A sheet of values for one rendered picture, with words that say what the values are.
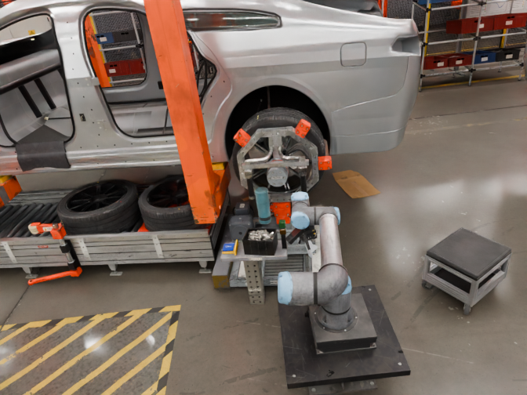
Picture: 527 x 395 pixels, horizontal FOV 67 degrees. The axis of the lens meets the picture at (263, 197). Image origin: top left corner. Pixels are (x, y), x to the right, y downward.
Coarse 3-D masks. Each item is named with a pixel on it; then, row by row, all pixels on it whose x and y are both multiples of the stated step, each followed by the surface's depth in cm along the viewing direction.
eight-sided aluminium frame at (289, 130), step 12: (264, 132) 258; (276, 132) 257; (288, 132) 256; (252, 144) 263; (312, 144) 264; (240, 156) 268; (312, 156) 264; (240, 168) 272; (312, 168) 268; (312, 180) 273
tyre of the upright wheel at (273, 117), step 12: (276, 108) 277; (288, 108) 278; (252, 120) 274; (264, 120) 263; (276, 120) 262; (288, 120) 261; (312, 120) 282; (252, 132) 268; (312, 132) 264; (324, 144) 280; (240, 180) 287
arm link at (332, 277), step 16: (320, 208) 194; (336, 208) 193; (320, 224) 185; (336, 224) 183; (320, 240) 174; (336, 240) 169; (336, 256) 156; (320, 272) 145; (336, 272) 145; (320, 288) 140; (336, 288) 142; (320, 304) 143
